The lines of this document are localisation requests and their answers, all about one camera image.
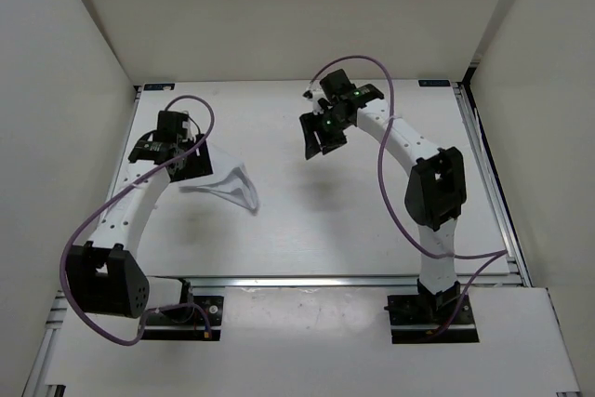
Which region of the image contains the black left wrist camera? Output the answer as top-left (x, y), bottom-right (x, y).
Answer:
top-left (153, 111), bottom-right (191, 143)

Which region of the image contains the blue right corner label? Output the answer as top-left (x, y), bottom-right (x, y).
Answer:
top-left (418, 79), bottom-right (451, 87)

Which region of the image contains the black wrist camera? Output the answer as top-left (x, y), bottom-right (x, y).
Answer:
top-left (153, 111), bottom-right (191, 143)
top-left (319, 69), bottom-right (356, 99)

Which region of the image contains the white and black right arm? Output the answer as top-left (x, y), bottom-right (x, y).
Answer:
top-left (299, 84), bottom-right (467, 323)

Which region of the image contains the white skirt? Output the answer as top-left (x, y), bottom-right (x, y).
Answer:
top-left (178, 143), bottom-right (260, 214)

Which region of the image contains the aluminium front table rail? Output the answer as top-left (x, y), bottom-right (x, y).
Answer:
top-left (78, 274), bottom-right (531, 290)

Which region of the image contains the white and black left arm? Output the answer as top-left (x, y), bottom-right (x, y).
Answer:
top-left (59, 131), bottom-right (213, 323)

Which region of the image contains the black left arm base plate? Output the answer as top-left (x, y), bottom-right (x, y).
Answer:
top-left (142, 295), bottom-right (224, 342)

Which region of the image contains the blue corner label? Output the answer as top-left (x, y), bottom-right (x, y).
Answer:
top-left (143, 83), bottom-right (175, 91)
top-left (418, 79), bottom-right (451, 87)

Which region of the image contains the blue left corner label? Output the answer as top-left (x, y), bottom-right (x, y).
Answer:
top-left (143, 83), bottom-right (175, 91)

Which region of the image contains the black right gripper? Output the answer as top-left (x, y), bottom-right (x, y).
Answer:
top-left (299, 108), bottom-right (352, 160)

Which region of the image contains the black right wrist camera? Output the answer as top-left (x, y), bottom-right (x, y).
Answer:
top-left (319, 69), bottom-right (356, 99)

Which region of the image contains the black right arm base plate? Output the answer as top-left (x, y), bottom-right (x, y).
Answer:
top-left (385, 295), bottom-right (480, 345)

